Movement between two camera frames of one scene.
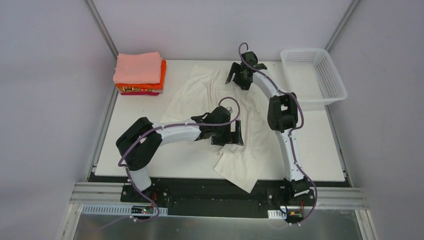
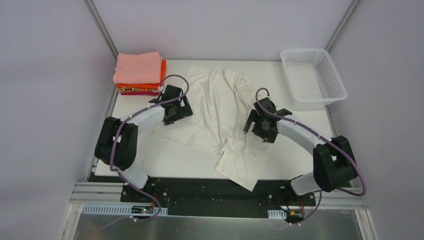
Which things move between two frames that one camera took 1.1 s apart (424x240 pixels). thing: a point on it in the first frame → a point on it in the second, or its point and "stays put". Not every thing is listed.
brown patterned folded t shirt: x=136 y=89 stays put
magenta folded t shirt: x=141 y=93 stays put
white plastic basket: x=312 y=77 stays put
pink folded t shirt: x=134 y=68 stays put
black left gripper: x=228 y=135 → x=180 y=110
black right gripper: x=238 y=75 → x=257 y=125
